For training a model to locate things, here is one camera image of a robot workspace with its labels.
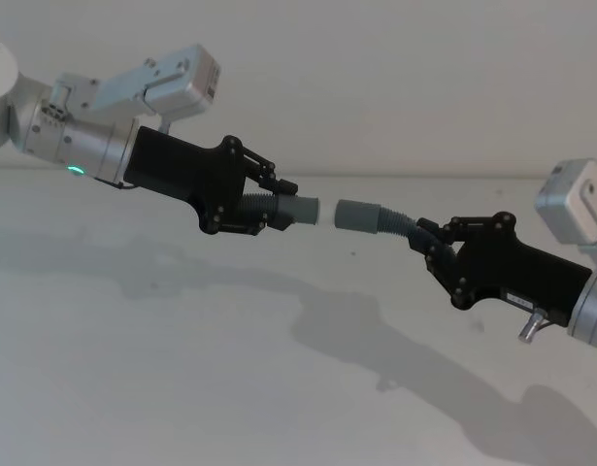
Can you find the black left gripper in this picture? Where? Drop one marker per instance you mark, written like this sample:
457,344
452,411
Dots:
181,165

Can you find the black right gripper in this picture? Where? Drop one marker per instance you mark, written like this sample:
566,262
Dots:
521,272

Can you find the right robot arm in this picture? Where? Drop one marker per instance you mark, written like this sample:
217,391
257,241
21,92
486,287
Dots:
591,310

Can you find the white table cloth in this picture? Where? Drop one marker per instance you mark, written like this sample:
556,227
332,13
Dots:
181,378

